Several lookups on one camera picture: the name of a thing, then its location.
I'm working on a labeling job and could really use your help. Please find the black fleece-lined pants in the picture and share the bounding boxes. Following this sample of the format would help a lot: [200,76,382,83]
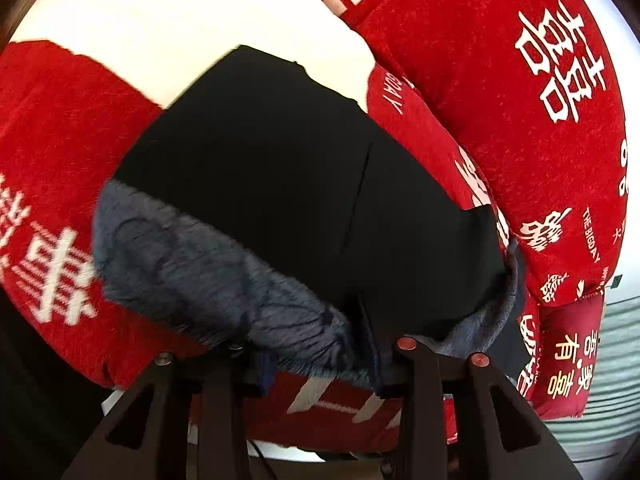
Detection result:
[92,47,528,390]

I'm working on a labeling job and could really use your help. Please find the small dark red cushion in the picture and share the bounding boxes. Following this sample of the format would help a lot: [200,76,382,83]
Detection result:
[530,292,604,420]

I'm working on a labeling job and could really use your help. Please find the red patterned bed cover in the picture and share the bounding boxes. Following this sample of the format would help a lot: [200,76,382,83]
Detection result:
[0,0,544,453]

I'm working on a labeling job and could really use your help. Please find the large red patterned quilt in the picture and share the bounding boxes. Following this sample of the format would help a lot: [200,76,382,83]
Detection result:
[322,0,627,306]

